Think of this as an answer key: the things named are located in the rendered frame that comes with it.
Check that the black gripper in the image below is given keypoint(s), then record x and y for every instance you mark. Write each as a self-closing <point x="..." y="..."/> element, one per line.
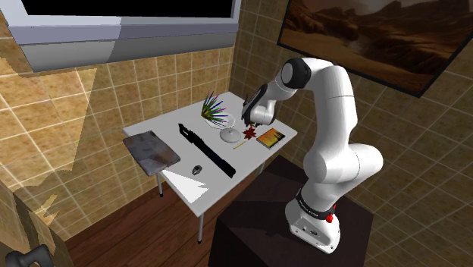
<point x="246" y="115"/>

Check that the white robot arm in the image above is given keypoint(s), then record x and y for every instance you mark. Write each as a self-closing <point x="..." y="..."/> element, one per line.
<point x="332" y="122"/>

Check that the red maple leaf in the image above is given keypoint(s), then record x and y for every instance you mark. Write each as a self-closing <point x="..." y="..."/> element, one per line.
<point x="250" y="132"/>

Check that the white round dome object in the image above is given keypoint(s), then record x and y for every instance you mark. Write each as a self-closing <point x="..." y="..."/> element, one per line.
<point x="230" y="136"/>

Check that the yellow pencil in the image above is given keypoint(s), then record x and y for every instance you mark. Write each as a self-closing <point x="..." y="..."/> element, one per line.
<point x="239" y="145"/>

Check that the purple green plant in pot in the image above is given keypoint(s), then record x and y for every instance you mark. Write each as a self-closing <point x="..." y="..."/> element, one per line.
<point x="213" y="111"/>

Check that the orange yellow book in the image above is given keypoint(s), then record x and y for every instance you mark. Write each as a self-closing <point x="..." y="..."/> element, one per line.
<point x="271" y="138"/>

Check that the long black knife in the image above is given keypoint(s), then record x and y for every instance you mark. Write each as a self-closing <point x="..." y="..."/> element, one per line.
<point x="207" y="151"/>

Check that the white table with metal legs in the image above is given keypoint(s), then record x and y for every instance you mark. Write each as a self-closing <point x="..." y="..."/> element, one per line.
<point x="170" y="138"/>

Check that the dark robot stand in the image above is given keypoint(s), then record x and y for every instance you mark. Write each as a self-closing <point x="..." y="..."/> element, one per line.
<point x="255" y="229"/>

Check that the white framed window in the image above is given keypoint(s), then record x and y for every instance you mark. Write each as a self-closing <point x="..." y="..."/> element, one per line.
<point x="122" y="37"/>

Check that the framed desert wall picture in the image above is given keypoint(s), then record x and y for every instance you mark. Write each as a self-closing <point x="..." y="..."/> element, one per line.
<point x="373" y="37"/>

